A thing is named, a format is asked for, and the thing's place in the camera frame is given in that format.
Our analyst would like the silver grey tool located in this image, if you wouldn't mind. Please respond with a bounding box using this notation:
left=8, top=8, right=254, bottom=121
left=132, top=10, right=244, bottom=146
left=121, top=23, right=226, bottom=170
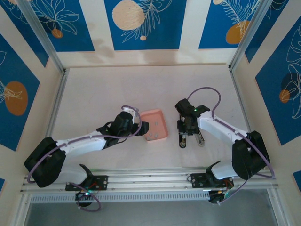
left=176, top=117, right=206, bottom=149

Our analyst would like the pink plastic tray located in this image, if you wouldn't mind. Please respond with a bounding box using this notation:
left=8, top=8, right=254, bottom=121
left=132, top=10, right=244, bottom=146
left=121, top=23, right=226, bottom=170
left=140, top=108, right=169, bottom=145

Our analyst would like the black controller board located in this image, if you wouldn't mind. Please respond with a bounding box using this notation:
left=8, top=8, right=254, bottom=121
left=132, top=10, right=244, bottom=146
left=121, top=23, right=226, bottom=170
left=75, top=191, right=95, bottom=208
left=208, top=189, right=230, bottom=205

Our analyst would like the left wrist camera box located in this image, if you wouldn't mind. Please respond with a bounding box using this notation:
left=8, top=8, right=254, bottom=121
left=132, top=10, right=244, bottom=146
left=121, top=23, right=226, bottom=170
left=121, top=105, right=140, bottom=124

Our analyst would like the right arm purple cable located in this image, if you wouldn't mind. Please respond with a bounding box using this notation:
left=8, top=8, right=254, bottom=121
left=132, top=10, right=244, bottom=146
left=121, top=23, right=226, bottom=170
left=187, top=87, right=276, bottom=207

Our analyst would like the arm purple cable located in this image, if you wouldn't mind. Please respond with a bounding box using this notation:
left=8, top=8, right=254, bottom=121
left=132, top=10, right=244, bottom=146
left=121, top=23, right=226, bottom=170
left=187, top=87, right=276, bottom=207
left=27, top=105, right=143, bottom=212

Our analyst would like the aluminium side rail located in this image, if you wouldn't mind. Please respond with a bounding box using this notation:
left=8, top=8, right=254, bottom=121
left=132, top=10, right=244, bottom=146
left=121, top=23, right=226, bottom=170
left=229, top=65, right=253, bottom=135
left=46, top=67, right=69, bottom=146

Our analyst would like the aluminium front rail beam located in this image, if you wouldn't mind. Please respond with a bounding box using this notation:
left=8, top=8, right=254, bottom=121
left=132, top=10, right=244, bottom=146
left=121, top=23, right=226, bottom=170
left=20, top=166, right=279, bottom=196

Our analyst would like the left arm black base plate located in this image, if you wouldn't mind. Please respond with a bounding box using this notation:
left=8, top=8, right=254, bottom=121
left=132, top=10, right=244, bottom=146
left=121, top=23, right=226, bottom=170
left=65, top=175, right=109, bottom=192

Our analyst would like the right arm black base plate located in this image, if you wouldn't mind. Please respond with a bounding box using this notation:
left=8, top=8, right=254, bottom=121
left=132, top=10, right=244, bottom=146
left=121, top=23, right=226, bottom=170
left=188, top=172, right=234, bottom=189

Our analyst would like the grey slotted cable duct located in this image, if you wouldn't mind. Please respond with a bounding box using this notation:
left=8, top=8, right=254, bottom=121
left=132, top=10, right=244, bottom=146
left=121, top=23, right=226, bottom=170
left=30, top=193, right=211, bottom=203

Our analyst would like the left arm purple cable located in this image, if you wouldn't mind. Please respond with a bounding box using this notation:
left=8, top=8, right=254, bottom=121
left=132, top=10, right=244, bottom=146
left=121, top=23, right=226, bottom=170
left=27, top=105, right=143, bottom=212

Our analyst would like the blue floral wall panel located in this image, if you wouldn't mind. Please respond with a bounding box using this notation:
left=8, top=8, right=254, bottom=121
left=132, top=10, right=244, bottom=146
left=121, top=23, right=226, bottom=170
left=255, top=21, right=301, bottom=146
left=244, top=0, right=290, bottom=64
left=104, top=0, right=188, bottom=51
left=0, top=0, right=49, bottom=68
left=198, top=0, right=261, bottom=50
left=30, top=0, right=95, bottom=52
left=0, top=32, right=40, bottom=152

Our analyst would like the aluminium corner post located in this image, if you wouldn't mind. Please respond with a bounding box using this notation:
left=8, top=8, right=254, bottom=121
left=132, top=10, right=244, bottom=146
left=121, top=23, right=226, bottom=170
left=229, top=0, right=271, bottom=71
left=16, top=0, right=66, bottom=73

